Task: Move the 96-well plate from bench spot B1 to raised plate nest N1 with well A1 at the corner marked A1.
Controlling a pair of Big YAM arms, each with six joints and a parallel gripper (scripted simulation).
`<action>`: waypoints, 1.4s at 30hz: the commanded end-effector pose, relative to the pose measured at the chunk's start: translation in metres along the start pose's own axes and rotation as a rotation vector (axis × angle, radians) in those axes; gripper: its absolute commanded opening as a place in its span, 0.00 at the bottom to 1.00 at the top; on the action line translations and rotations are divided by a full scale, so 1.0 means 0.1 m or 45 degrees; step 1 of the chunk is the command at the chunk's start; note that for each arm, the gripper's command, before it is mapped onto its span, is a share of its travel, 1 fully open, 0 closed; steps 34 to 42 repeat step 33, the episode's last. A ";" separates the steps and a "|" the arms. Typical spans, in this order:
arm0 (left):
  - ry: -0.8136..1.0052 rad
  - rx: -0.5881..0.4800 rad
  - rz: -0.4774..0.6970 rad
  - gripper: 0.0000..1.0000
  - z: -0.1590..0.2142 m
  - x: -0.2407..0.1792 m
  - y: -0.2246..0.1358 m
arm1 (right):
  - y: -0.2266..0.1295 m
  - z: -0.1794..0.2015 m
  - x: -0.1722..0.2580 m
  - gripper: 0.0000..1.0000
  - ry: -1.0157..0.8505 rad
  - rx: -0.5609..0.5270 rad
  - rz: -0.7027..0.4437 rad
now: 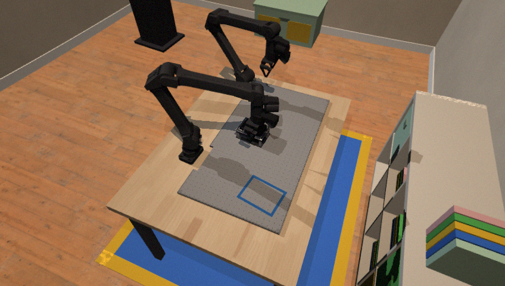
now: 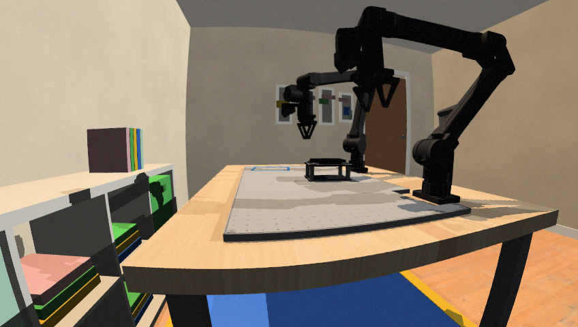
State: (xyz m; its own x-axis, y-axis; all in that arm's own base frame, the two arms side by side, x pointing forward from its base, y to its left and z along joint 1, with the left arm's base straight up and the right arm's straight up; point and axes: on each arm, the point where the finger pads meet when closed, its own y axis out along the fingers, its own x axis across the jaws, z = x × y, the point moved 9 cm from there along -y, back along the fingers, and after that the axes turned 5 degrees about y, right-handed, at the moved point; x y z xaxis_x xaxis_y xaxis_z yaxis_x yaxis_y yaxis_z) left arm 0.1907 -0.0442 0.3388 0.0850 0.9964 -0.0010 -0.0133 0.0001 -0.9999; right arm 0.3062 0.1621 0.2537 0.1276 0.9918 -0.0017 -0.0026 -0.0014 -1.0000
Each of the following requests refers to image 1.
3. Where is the blue tape outline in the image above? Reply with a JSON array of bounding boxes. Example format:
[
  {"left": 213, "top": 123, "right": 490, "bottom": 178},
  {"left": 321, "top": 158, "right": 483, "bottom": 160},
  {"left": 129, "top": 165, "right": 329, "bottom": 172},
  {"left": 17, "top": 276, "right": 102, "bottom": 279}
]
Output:
[{"left": 237, "top": 175, "right": 287, "bottom": 217}]

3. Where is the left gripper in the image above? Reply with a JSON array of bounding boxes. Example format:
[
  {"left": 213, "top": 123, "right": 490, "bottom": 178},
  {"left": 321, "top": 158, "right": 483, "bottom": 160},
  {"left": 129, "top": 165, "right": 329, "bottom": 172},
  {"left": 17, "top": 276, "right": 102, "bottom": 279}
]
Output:
[{"left": 260, "top": 49, "right": 278, "bottom": 77}]

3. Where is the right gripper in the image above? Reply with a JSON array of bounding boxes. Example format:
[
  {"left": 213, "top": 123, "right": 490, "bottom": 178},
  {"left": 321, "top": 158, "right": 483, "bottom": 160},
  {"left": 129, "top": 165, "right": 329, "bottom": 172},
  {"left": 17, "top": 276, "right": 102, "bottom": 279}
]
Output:
[{"left": 244, "top": 112, "right": 265, "bottom": 140}]

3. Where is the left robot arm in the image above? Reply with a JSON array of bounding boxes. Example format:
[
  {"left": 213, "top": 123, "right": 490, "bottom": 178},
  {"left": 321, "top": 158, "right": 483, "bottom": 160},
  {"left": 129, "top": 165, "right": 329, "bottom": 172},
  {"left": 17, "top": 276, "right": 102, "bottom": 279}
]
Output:
[{"left": 205, "top": 8, "right": 291, "bottom": 83}]

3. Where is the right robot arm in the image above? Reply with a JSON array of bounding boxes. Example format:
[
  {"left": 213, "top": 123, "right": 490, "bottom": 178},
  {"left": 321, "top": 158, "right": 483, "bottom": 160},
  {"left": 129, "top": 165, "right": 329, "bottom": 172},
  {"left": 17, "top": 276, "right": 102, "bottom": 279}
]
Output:
[{"left": 144, "top": 62, "right": 279, "bottom": 164}]

